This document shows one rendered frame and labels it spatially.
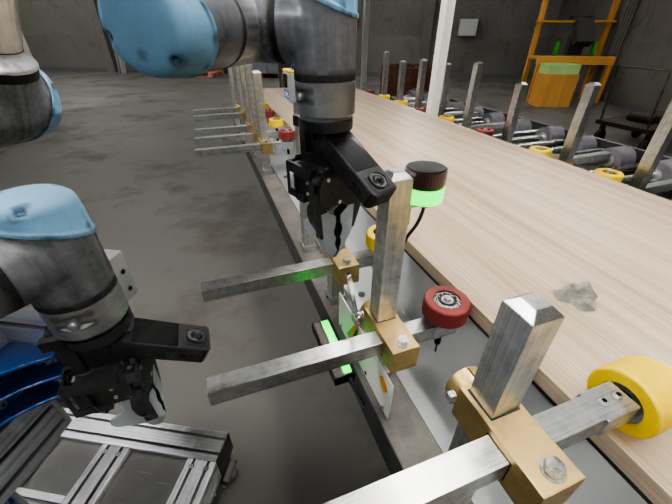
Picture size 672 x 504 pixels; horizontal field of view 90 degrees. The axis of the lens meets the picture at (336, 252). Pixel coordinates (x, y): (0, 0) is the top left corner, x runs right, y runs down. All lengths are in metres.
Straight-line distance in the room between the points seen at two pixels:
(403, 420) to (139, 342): 0.47
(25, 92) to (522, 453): 0.79
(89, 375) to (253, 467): 1.02
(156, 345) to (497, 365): 0.38
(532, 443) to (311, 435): 1.14
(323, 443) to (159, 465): 0.55
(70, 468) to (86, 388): 0.94
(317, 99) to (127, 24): 0.20
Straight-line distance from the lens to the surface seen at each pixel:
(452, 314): 0.60
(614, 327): 0.72
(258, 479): 1.43
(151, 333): 0.49
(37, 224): 0.38
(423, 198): 0.50
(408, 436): 0.69
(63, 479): 1.42
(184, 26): 0.32
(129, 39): 0.34
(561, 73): 8.38
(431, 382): 0.87
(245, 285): 0.74
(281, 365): 0.57
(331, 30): 0.43
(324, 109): 0.43
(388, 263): 0.54
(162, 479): 1.29
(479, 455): 0.40
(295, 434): 1.48
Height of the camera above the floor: 1.30
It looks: 34 degrees down
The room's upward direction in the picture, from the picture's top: straight up
